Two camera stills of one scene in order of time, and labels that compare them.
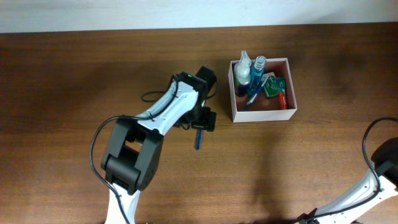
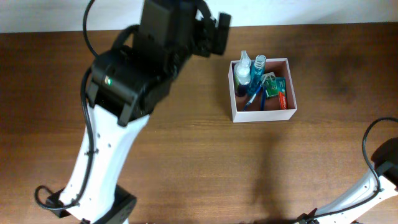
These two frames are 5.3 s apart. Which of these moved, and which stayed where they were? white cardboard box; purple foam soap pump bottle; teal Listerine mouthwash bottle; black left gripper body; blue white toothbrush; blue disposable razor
Moved: black left gripper body; blue disposable razor
Stayed: blue white toothbrush; purple foam soap pump bottle; teal Listerine mouthwash bottle; white cardboard box
